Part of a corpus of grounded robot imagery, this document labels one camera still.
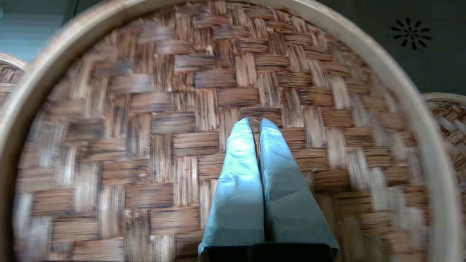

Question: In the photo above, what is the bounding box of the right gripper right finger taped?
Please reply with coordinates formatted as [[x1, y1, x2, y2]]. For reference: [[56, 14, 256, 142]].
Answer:
[[260, 118, 339, 250]]

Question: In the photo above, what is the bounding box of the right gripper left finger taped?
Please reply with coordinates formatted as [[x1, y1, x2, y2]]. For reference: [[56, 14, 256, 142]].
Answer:
[[198, 117, 265, 251]]

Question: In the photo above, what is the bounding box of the large woven bamboo steamer lid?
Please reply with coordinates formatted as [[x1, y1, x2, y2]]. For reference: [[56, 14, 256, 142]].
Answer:
[[0, 0, 461, 262]]

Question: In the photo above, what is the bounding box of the right bamboo steamer stack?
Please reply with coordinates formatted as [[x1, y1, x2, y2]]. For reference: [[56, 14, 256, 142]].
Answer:
[[422, 93, 466, 204]]

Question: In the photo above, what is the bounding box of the small woven bamboo steamer lid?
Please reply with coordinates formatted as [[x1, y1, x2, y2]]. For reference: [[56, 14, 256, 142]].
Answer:
[[0, 53, 29, 110]]

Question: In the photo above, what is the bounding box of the dark metal vented panel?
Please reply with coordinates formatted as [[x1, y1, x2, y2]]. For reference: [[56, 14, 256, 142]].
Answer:
[[313, 0, 466, 96]]

